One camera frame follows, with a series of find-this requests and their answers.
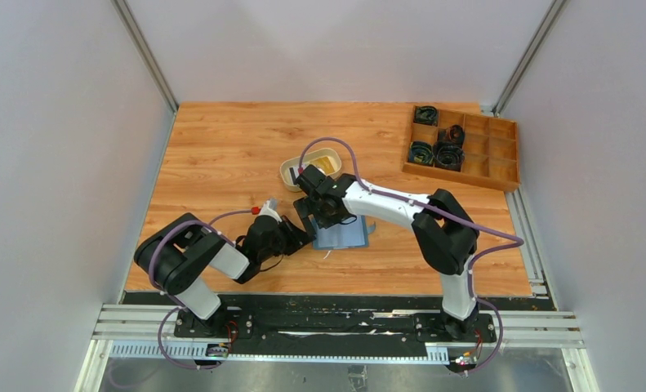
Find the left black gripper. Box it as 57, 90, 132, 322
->
259, 216, 315, 263

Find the grey striped credit card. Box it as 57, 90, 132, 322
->
287, 166, 301, 186

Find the blue leather card holder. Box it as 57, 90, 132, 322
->
312, 216, 376, 251

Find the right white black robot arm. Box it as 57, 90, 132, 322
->
294, 166, 479, 341

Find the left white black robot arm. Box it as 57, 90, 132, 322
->
133, 213, 315, 337

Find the yellow card in tray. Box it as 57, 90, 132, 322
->
313, 155, 338, 176

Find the cream oval tray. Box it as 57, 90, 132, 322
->
279, 148, 343, 192

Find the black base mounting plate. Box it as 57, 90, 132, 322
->
122, 292, 556, 359

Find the rolled dark belt left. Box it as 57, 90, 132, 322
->
407, 140, 434, 167

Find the rolled black belt top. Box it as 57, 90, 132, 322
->
412, 105, 439, 126

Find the rolled black belt large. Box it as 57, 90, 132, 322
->
434, 143, 465, 172

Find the rolled black belt middle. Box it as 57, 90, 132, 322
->
437, 124, 466, 147

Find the wooden compartment organizer box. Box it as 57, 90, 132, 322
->
402, 105, 521, 193

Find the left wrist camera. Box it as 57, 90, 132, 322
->
251, 198, 282, 222

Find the aluminium rail frame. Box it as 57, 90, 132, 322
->
75, 295, 600, 391

